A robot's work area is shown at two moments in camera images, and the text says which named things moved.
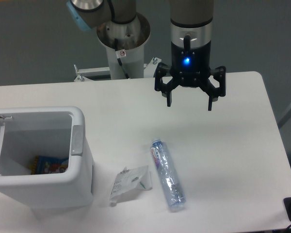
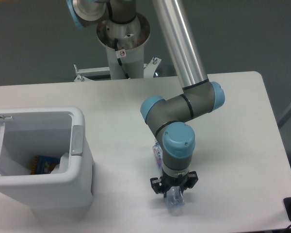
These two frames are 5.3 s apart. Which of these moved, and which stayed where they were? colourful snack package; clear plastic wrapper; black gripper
Moved: clear plastic wrapper; black gripper
Stayed: colourful snack package
